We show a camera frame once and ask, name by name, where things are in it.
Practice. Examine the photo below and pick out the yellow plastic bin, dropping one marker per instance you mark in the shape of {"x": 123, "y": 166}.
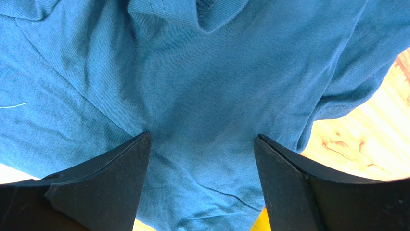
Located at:
{"x": 262, "y": 222}

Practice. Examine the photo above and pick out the teal blue t shirt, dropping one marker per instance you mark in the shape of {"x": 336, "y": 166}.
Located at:
{"x": 204, "y": 77}

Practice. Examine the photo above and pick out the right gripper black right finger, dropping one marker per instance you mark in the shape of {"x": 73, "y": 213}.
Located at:
{"x": 303, "y": 195}

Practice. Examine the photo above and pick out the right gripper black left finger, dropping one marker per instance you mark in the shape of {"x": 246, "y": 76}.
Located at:
{"x": 101, "y": 194}

